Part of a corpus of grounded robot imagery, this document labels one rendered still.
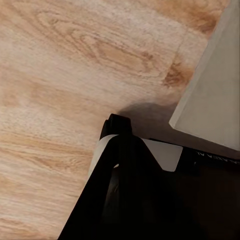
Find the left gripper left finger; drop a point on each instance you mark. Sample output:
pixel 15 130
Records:
pixel 84 221

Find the coffee table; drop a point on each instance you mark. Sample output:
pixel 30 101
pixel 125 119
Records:
pixel 209 108

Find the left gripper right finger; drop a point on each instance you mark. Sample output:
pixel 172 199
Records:
pixel 174 219

